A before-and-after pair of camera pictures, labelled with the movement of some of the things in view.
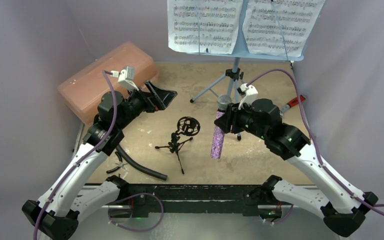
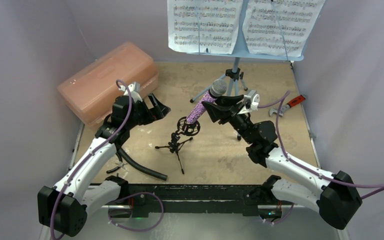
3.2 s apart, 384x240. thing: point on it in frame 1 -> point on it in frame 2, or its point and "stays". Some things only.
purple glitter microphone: x=219 y=134 -> x=218 y=88
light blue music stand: x=240 y=53 stays
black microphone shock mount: x=187 y=125 stays
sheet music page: x=279 y=27 stays
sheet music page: x=203 y=26 stays
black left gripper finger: x=161 y=98 -> x=159 y=111
